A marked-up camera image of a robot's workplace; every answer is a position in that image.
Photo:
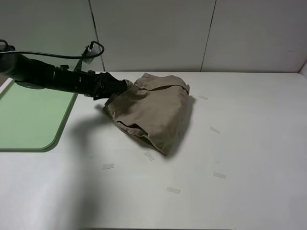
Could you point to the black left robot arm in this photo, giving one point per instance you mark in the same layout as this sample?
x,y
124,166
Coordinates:
x,y
35,74

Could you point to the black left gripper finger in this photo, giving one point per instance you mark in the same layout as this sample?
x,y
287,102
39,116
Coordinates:
x,y
121,86

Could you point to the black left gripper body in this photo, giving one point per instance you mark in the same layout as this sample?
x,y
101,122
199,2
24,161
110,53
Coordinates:
x,y
95,85

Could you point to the clear tape strip left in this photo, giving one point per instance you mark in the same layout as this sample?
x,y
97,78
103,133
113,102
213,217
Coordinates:
x,y
107,166

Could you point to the khaki shorts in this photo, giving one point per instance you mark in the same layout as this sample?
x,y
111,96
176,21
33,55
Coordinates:
x,y
152,110

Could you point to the clear tape strip near shorts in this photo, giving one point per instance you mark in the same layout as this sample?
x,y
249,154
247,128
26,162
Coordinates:
x,y
149,156

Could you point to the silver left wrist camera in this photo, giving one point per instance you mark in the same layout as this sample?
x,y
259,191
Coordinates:
x,y
91,51

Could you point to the clear tape strip beside shorts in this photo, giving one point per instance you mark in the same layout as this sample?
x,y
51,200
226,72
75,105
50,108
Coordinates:
x,y
181,135

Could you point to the clear tape strip mid right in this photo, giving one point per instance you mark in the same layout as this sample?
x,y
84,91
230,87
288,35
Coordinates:
x,y
214,130

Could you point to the clear tape strip right front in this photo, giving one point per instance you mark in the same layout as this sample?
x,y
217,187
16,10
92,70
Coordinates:
x,y
219,175

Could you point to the green plastic tray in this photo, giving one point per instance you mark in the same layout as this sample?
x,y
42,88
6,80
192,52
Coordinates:
x,y
32,120

